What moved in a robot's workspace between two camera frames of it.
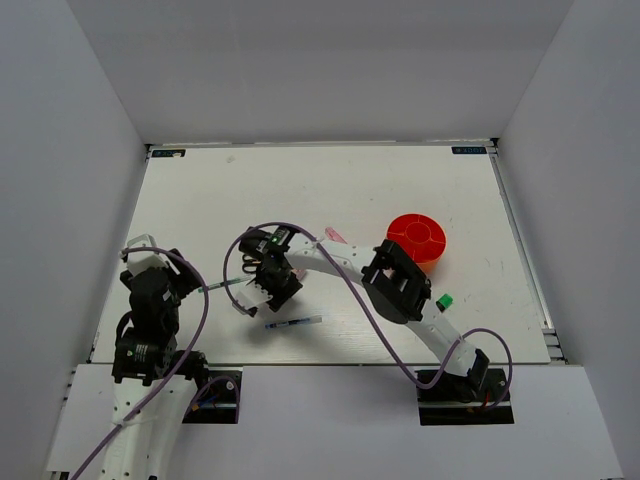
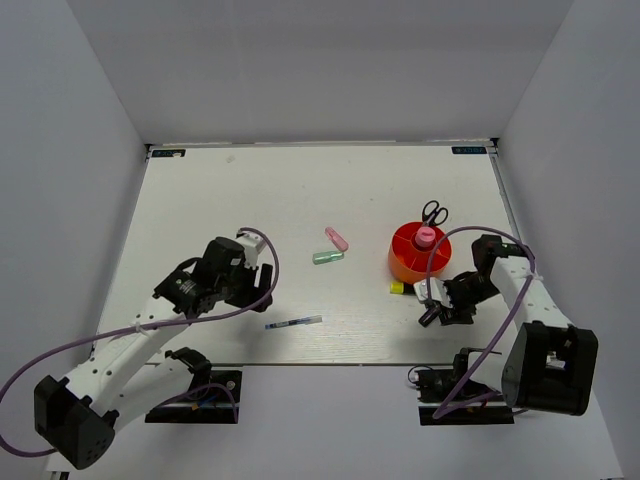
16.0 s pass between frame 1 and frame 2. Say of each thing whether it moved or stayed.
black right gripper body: moved
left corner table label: stayed
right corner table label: stayed
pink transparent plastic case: stayed
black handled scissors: moved
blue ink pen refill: stayed
